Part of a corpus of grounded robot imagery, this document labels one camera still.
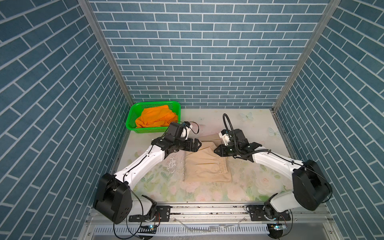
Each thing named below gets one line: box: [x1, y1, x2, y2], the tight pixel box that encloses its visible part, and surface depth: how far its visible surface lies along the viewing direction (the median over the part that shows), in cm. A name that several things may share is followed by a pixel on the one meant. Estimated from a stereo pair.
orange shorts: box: [135, 105, 178, 128], surface depth 111 cm
